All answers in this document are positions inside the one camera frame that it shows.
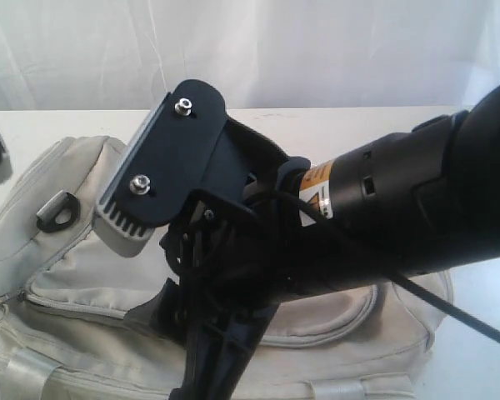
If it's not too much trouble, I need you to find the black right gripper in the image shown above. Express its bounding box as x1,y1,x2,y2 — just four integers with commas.
127,124,333,399

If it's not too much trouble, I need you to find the beige duffel bag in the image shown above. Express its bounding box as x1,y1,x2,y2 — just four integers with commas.
0,136,443,399

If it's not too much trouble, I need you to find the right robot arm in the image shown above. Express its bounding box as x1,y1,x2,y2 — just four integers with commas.
116,80,500,399

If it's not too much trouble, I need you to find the white backdrop curtain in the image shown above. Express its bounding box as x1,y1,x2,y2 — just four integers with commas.
0,1,500,110

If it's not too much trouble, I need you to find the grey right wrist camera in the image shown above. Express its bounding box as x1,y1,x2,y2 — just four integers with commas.
92,79,228,258

